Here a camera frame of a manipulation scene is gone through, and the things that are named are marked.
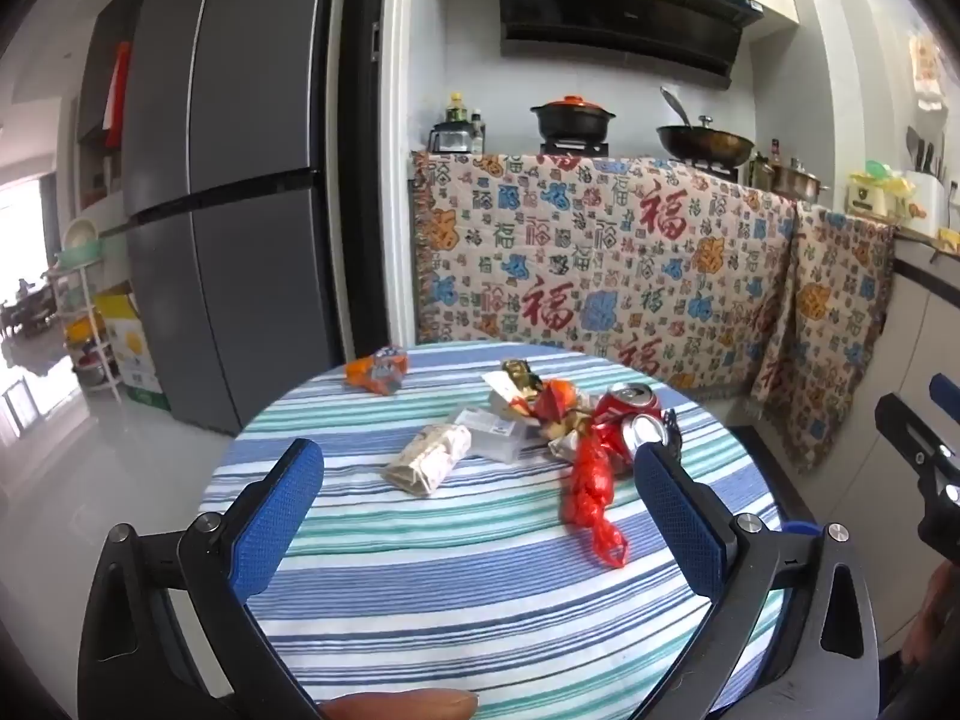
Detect person's right hand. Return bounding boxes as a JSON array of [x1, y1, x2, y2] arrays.
[[904, 562, 960, 680]]

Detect beige paper wrapper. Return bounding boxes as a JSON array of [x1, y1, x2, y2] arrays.
[[381, 424, 473, 497]]

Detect cream container green lid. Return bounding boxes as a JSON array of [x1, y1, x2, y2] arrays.
[[847, 161, 908, 218]]

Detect white storage rack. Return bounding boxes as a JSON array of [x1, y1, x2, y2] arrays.
[[45, 217, 127, 407]]

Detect blue striped tablecloth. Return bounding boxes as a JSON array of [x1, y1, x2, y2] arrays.
[[201, 341, 788, 720]]

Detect crushed red soda can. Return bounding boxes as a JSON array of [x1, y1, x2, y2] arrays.
[[619, 412, 670, 462]]

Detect grey refrigerator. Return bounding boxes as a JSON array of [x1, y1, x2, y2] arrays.
[[120, 0, 342, 436]]

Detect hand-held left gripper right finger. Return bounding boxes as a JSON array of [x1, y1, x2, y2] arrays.
[[634, 441, 880, 720]]

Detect white knife block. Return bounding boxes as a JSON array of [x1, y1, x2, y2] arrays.
[[904, 126, 952, 237]]

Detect small printed blanket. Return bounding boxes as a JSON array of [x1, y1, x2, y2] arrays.
[[746, 195, 901, 473]]

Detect steel pot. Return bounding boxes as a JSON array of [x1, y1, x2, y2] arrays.
[[769, 161, 832, 203]]

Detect large printed blanket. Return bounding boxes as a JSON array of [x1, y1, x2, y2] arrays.
[[409, 150, 800, 398]]

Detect yellow cardboard box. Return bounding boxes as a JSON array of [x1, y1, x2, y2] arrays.
[[94, 292, 170, 413]]

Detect grey kitchen cabinet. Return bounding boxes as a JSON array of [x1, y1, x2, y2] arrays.
[[862, 231, 960, 466]]

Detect white wrapper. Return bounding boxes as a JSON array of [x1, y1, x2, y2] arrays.
[[546, 426, 587, 464]]

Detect clear plastic box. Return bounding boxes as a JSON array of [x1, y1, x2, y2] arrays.
[[450, 405, 541, 462]]

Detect red plastic bag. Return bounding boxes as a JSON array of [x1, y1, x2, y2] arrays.
[[562, 427, 632, 569]]

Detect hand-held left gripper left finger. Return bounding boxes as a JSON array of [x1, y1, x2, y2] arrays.
[[77, 437, 325, 720]]

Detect red hanging cloth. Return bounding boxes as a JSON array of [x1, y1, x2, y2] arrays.
[[105, 41, 133, 149]]

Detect black clay pot orange lid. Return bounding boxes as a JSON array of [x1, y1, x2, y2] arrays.
[[530, 94, 617, 143]]

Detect black wok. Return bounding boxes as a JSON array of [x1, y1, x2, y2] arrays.
[[656, 86, 757, 166]]

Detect orange snack packet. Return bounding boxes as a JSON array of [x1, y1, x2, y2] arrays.
[[343, 345, 410, 395]]

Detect brown glass bottle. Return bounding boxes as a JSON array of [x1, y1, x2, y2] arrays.
[[751, 139, 785, 188]]

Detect black range hood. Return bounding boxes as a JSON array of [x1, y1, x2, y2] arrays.
[[496, 0, 766, 80]]

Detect green plastic basin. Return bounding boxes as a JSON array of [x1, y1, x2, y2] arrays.
[[58, 219, 104, 269]]

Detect gold foil bag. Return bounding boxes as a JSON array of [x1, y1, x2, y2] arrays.
[[501, 360, 542, 398]]

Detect white red printed packet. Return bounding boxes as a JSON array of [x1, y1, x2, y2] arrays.
[[487, 382, 539, 421]]

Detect black gas stove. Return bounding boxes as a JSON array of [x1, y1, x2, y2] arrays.
[[540, 139, 610, 160]]

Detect orange wrapper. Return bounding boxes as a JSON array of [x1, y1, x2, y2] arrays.
[[536, 381, 593, 428]]

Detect yellow white wall hanging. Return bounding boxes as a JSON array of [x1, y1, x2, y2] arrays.
[[907, 30, 947, 112]]

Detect black door frame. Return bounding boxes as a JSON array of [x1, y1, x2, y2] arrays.
[[330, 0, 391, 361]]

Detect person's left hand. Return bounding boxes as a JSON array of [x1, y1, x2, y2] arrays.
[[319, 688, 481, 720]]

